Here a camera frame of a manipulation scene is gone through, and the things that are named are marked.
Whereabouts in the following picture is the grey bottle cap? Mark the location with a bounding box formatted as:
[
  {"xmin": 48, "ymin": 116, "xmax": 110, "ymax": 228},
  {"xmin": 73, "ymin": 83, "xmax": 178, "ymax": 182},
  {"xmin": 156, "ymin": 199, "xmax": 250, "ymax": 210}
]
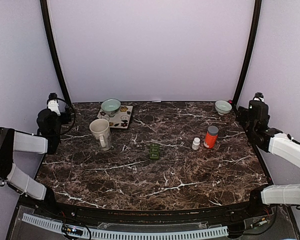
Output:
[{"xmin": 207, "ymin": 125, "xmax": 219, "ymax": 136}]

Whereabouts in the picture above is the orange pill bottle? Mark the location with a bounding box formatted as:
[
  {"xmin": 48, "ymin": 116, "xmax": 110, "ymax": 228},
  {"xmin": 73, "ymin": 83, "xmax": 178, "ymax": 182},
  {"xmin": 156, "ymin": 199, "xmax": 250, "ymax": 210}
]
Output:
[{"xmin": 203, "ymin": 132, "xmax": 218, "ymax": 149}]

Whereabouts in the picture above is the small white pill bottle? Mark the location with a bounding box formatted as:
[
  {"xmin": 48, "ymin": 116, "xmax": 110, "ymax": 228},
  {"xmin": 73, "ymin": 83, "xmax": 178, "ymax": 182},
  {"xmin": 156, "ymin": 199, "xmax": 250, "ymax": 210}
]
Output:
[{"xmin": 191, "ymin": 137, "xmax": 201, "ymax": 151}]

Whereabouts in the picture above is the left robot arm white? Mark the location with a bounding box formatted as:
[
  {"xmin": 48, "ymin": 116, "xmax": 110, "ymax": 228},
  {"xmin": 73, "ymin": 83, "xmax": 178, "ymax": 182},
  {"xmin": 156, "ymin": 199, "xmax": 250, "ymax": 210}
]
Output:
[{"xmin": 0, "ymin": 105, "xmax": 76, "ymax": 218}]

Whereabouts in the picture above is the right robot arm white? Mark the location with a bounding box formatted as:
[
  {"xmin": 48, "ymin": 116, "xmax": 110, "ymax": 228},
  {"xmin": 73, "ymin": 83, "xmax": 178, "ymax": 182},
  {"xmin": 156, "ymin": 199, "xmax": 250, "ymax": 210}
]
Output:
[{"xmin": 236, "ymin": 96, "xmax": 300, "ymax": 217}]

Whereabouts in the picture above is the small pale corner bowl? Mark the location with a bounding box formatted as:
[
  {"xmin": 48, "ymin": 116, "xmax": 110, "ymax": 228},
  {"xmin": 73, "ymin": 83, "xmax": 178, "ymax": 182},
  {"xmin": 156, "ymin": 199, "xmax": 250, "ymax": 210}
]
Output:
[{"xmin": 214, "ymin": 100, "xmax": 232, "ymax": 116}]

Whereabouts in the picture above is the teal ceramic bowl on plate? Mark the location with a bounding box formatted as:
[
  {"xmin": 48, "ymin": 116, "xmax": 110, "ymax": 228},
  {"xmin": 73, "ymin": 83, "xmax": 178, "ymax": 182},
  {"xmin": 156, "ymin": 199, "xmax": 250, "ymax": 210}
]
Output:
[{"xmin": 101, "ymin": 98, "xmax": 121, "ymax": 118}]

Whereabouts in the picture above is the square floral ceramic plate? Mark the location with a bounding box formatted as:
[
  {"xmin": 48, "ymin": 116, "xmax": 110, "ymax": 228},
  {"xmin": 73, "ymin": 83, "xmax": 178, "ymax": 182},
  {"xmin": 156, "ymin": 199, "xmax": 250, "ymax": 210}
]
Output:
[{"xmin": 96, "ymin": 105, "xmax": 133, "ymax": 130}]

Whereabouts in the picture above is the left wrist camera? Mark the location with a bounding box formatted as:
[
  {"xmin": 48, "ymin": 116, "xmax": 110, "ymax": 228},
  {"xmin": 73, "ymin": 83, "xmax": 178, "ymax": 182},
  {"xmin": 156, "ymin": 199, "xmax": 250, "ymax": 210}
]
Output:
[{"xmin": 47, "ymin": 92, "xmax": 71, "ymax": 116}]

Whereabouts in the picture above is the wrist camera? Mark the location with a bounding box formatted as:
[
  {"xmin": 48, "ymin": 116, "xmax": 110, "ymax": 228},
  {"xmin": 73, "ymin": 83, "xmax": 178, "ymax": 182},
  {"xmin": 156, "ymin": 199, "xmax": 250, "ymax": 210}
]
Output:
[
  {"xmin": 253, "ymin": 92, "xmax": 264, "ymax": 102},
  {"xmin": 47, "ymin": 92, "xmax": 71, "ymax": 116}
]

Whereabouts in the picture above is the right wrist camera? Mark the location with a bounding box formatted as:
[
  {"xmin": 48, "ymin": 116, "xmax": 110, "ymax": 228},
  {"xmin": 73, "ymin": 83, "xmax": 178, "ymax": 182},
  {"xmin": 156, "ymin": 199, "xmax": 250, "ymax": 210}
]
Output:
[{"xmin": 253, "ymin": 92, "xmax": 264, "ymax": 102}]

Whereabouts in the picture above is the black front table rail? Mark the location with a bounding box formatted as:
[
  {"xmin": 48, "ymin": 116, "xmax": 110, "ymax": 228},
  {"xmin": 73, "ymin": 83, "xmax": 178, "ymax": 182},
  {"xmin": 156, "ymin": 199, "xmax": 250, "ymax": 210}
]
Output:
[{"xmin": 11, "ymin": 192, "xmax": 291, "ymax": 226}]

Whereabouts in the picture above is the grey slotted cable duct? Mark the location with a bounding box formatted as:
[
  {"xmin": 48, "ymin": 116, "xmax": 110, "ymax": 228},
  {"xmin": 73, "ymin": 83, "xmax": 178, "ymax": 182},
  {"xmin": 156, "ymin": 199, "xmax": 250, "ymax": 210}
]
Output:
[{"xmin": 21, "ymin": 213, "xmax": 229, "ymax": 240}]

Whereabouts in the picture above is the black right corner frame post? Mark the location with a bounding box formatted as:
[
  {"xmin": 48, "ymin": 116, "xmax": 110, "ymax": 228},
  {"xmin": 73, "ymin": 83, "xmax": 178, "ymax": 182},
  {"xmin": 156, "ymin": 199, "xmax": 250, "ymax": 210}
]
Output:
[{"xmin": 232, "ymin": 0, "xmax": 262, "ymax": 108}]

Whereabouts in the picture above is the black corner frame post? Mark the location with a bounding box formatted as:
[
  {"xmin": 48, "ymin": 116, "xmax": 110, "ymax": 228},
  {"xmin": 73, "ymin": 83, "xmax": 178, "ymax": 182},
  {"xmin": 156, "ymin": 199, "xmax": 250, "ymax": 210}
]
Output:
[
  {"xmin": 232, "ymin": 0, "xmax": 262, "ymax": 108},
  {"xmin": 39, "ymin": 0, "xmax": 72, "ymax": 105}
]

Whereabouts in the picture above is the black left corner frame post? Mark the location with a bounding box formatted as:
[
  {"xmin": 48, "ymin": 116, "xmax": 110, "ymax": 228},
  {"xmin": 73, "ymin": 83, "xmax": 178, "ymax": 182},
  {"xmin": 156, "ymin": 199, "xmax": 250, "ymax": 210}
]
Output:
[{"xmin": 39, "ymin": 0, "xmax": 72, "ymax": 105}]

